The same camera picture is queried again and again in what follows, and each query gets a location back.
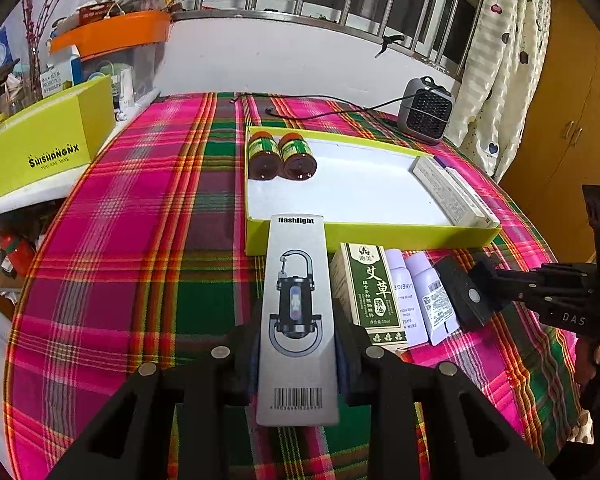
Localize white paper roll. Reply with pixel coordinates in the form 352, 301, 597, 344
116, 91, 161, 122

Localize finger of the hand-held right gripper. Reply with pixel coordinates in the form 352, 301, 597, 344
471, 254, 589, 312

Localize clear storage bin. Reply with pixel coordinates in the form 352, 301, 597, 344
80, 40, 157, 106

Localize metal window railing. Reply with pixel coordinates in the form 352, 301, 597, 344
170, 0, 491, 83

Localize black clip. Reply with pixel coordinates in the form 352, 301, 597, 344
375, 34, 406, 58

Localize lavender cosmetic tube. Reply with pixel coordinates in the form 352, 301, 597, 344
384, 248, 417, 347

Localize white and blue carton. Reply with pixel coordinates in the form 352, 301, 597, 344
40, 52, 86, 98

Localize red packet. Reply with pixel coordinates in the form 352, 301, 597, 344
77, 2, 126, 26

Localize wooden wardrobe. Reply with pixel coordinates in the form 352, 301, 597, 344
500, 0, 600, 266

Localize black power cable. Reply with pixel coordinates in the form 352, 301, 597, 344
230, 91, 411, 123

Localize long white barcode box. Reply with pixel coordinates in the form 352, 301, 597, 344
412, 156, 501, 228

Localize red canister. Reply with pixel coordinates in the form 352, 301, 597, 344
0, 237, 33, 277

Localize grey flashlight box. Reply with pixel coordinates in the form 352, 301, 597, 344
256, 214, 341, 428

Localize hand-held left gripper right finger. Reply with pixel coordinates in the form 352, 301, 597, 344
333, 309, 556, 480

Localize cream dotted curtain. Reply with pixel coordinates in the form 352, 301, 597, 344
452, 0, 551, 181

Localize green herbal oil box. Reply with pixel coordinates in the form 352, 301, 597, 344
328, 241, 410, 352

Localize yellow-green Shishangnx box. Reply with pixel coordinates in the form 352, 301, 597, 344
0, 74, 117, 206

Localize brown bottle green label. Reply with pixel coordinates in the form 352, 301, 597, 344
247, 130, 283, 181
278, 132, 317, 182

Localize yellow-green shallow tray box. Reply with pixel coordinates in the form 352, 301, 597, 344
244, 126, 503, 257

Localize purple white medicine box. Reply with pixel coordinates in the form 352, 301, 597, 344
432, 155, 488, 211

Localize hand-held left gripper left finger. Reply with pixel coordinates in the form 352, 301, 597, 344
45, 304, 264, 480

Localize pink green plaid tablecloth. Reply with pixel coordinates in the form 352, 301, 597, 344
7, 91, 586, 480

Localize lavender tube with barcode sticker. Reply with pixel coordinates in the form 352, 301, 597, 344
405, 251, 462, 346

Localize pink flower branches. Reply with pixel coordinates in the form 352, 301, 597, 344
22, 0, 96, 101

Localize orange plastic basin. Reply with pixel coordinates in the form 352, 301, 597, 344
50, 10, 173, 57

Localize grey fan heater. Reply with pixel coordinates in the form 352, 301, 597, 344
402, 76, 456, 146

